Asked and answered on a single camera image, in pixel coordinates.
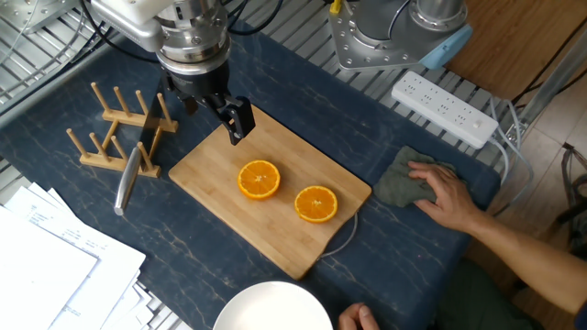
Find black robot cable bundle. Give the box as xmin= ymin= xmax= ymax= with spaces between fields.
xmin=78 ymin=0 xmax=286 ymax=65

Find white paper sheets stack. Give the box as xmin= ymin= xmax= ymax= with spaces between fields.
xmin=0 ymin=181 xmax=194 ymax=330

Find person's right forearm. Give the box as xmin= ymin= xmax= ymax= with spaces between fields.
xmin=467 ymin=211 xmax=587 ymax=317

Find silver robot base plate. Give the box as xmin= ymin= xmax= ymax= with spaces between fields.
xmin=327 ymin=0 xmax=426 ymax=73

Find dark blue marbled table mat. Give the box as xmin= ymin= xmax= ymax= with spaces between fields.
xmin=0 ymin=17 xmax=502 ymax=330

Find white power strip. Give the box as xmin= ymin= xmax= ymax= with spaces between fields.
xmin=391 ymin=70 xmax=500 ymax=150

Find dark blue shirt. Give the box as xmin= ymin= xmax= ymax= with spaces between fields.
xmin=573 ymin=300 xmax=587 ymax=330

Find orange half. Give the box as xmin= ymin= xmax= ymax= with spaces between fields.
xmin=237 ymin=159 xmax=282 ymax=202
xmin=293 ymin=184 xmax=339 ymax=225

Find aluminium frame post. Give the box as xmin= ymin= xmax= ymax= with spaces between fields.
xmin=515 ymin=27 xmax=587 ymax=127

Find person's left hand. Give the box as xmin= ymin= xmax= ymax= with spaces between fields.
xmin=338 ymin=302 xmax=382 ymax=330

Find green trousers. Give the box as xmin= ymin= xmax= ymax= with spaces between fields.
xmin=430 ymin=258 xmax=547 ymax=330

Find grey green cloth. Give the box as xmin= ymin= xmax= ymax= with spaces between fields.
xmin=372 ymin=145 xmax=460 ymax=209

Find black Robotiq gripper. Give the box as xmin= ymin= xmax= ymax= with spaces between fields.
xmin=160 ymin=59 xmax=257 ymax=147

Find person's right hand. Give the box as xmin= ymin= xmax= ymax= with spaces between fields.
xmin=406 ymin=159 xmax=483 ymax=233

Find white power cable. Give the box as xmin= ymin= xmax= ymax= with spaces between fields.
xmin=485 ymin=95 xmax=536 ymax=216

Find silver perforated mounting plate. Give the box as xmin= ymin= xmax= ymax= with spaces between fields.
xmin=0 ymin=0 xmax=82 ymax=36

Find dark chair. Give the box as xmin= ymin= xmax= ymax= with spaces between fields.
xmin=557 ymin=141 xmax=587 ymax=263

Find wooden peg rack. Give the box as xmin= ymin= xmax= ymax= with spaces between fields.
xmin=65 ymin=82 xmax=180 ymax=180

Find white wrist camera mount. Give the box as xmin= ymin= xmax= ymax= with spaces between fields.
xmin=90 ymin=0 xmax=164 ymax=53

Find steel handled cleaver knife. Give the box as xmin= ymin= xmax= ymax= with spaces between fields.
xmin=113 ymin=75 xmax=169 ymax=217

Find bamboo cutting board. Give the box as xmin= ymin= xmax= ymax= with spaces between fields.
xmin=167 ymin=104 xmax=373 ymax=281

